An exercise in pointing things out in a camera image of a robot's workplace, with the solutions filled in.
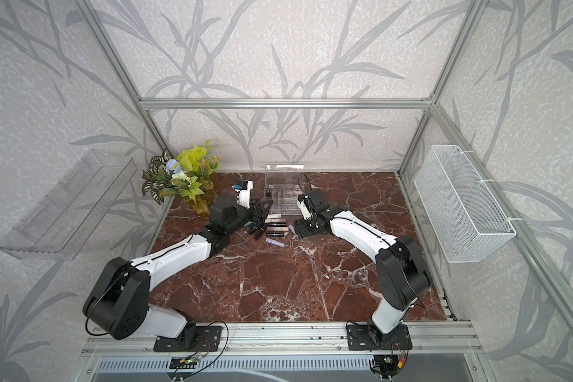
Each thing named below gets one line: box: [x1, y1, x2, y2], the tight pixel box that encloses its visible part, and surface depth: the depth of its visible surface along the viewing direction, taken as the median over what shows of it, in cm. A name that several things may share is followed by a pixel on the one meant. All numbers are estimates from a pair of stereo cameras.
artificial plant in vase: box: [141, 140, 222, 216], surface depth 90 cm
